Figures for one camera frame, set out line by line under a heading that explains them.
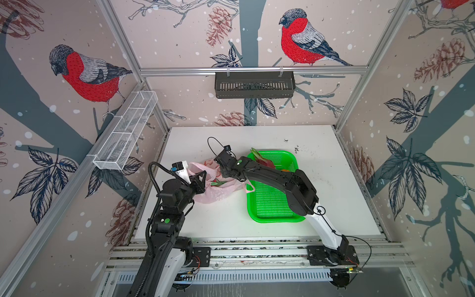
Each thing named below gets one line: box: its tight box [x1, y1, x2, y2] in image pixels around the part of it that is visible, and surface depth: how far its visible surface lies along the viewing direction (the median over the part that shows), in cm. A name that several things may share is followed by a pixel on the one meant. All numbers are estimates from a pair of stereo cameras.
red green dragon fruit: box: [249, 147, 276, 169], surface depth 97 cm
